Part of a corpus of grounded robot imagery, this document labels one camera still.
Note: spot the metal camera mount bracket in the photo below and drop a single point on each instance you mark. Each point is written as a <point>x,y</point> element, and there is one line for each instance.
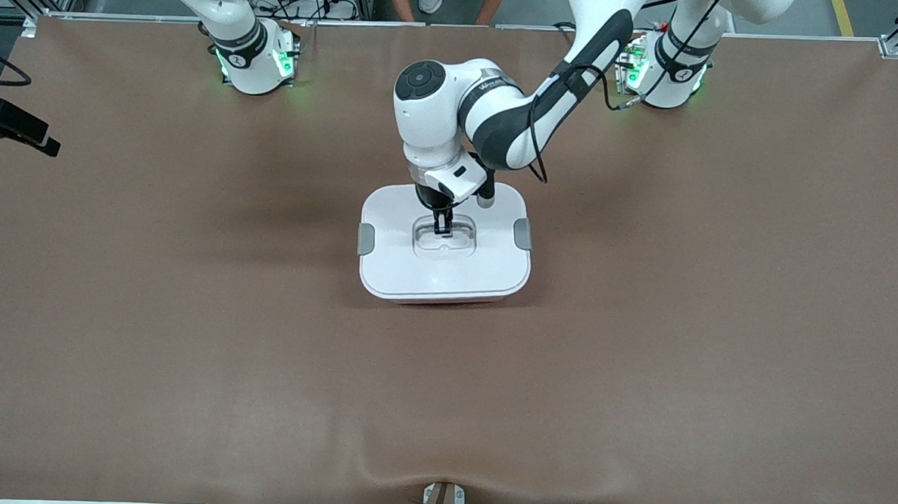
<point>442,502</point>

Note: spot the pink translucent plastic box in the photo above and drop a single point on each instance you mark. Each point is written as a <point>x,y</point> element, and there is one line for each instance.
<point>447,303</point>

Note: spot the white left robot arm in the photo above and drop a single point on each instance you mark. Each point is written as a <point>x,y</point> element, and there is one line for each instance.
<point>424,122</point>

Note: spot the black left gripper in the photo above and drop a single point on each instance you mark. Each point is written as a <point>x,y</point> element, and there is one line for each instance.
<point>428,196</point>

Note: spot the white box lid grey clips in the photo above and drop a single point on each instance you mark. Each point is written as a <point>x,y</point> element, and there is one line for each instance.
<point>417,277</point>

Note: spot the brown table mat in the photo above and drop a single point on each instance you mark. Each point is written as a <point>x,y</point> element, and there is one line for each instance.
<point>442,403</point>

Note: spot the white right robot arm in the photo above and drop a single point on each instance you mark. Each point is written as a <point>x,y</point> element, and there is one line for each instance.
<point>245,61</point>

